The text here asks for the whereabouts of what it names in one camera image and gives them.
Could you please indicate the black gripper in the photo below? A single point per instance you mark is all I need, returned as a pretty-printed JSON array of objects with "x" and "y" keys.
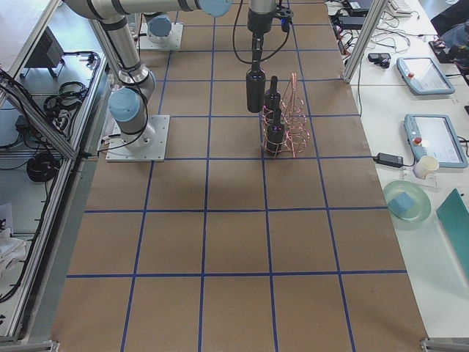
[{"x": 259, "y": 23}]

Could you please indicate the dark wine bottle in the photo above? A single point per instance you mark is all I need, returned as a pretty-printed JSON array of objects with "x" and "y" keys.
[
  {"x": 255, "y": 87},
  {"x": 275, "y": 132}
]

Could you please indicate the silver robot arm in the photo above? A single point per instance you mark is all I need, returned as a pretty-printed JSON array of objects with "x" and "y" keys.
[
  {"x": 112, "y": 19},
  {"x": 159, "y": 26}
]

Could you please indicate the dark wine bottle in basket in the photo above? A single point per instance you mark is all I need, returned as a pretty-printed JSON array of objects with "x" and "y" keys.
[{"x": 275, "y": 132}]

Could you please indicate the blue teach pendant far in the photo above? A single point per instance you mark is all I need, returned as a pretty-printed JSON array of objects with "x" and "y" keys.
[{"x": 424, "y": 76}]

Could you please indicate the blue teach pendant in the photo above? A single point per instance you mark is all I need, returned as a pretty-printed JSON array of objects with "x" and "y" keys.
[
  {"x": 434, "y": 135},
  {"x": 424, "y": 76}
]

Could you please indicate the black power adapter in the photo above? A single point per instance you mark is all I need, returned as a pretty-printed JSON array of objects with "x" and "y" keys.
[{"x": 389, "y": 160}]

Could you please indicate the blue teach pendant near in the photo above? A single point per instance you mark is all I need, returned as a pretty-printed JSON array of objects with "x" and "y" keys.
[{"x": 434, "y": 135}]

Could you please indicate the white paper cup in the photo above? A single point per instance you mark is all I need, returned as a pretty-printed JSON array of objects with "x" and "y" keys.
[{"x": 425, "y": 166}]

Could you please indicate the green glass bowl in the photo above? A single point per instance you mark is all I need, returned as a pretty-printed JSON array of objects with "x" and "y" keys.
[{"x": 420, "y": 211}]

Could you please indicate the blue sponge block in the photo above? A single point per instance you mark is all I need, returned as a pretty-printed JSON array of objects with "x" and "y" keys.
[{"x": 400, "y": 203}]

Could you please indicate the teal board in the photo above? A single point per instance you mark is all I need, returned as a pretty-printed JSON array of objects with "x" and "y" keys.
[{"x": 453, "y": 215}]

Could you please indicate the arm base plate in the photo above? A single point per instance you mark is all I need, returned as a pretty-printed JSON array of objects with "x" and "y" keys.
[
  {"x": 149, "y": 42},
  {"x": 150, "y": 146}
]

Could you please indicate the copper wire wine basket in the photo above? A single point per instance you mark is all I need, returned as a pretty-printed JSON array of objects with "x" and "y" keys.
[{"x": 296, "y": 136}]

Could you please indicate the aluminium frame post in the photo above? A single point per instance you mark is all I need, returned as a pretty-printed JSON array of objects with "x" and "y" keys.
[{"x": 368, "y": 28}]

